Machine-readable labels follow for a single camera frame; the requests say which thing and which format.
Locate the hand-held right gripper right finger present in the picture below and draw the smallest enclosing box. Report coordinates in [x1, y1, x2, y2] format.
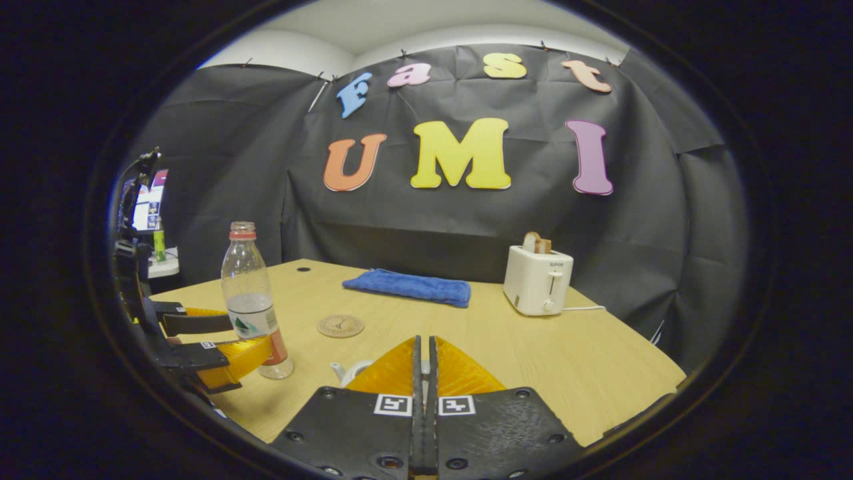
[428, 335, 588, 480]

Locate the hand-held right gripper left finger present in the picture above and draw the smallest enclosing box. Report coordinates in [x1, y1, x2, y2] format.
[270, 335, 425, 480]

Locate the white porcelain teacup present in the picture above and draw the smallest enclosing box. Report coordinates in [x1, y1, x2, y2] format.
[331, 359, 375, 389]

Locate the clear plastic water bottle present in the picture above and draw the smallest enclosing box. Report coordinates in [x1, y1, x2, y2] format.
[221, 221, 295, 380]

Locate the round wooden coaster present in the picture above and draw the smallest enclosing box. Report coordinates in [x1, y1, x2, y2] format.
[317, 314, 365, 339]

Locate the white side table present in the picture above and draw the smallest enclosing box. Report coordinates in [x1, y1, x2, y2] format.
[147, 247, 181, 279]

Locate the computer monitor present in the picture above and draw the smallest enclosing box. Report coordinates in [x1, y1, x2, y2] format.
[132, 169, 169, 233]

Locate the white toaster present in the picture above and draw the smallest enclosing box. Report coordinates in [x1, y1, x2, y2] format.
[502, 244, 574, 317]

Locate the blue folded towel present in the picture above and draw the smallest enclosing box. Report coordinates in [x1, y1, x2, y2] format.
[342, 268, 472, 309]

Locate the black backdrop cloth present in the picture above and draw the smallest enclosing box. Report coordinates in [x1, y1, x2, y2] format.
[123, 41, 750, 374]

